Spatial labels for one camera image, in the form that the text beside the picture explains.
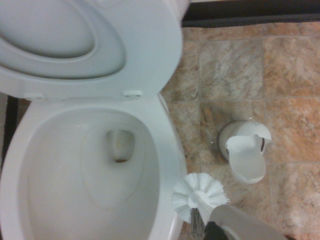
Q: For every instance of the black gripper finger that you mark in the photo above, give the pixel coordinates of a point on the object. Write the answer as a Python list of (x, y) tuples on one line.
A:
[(215, 231)]

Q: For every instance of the white toilet brush holder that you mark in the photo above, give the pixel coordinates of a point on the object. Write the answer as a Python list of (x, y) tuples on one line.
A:
[(247, 160)]

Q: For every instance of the white porcelain toilet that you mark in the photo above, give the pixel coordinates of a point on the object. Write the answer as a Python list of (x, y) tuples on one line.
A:
[(75, 187)]

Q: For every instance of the white toilet seat and lid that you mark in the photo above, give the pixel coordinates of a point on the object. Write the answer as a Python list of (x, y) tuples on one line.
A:
[(75, 62)]

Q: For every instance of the black baseboard behind toilet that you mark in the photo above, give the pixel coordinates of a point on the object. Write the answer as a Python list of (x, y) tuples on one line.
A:
[(250, 12)]

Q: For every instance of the black baseboard along side wall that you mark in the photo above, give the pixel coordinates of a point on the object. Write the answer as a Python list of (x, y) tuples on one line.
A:
[(12, 130)]

